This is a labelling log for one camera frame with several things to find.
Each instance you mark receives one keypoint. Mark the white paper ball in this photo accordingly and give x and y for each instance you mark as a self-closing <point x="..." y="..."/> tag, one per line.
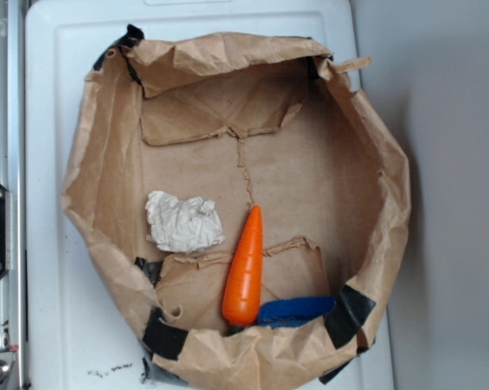
<point x="182" y="226"/>

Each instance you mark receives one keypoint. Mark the brown paper bag tray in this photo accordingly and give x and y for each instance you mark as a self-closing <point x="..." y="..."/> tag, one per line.
<point x="242" y="120"/>

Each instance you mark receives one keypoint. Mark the orange plastic toy carrot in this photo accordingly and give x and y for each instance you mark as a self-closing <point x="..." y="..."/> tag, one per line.
<point x="242" y="295"/>

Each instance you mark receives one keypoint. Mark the blue felt cloth piece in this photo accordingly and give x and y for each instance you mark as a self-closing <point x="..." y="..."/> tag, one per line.
<point x="294" y="312"/>

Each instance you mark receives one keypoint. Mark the aluminium frame rail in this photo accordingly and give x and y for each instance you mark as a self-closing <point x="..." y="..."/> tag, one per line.
<point x="14" y="365"/>

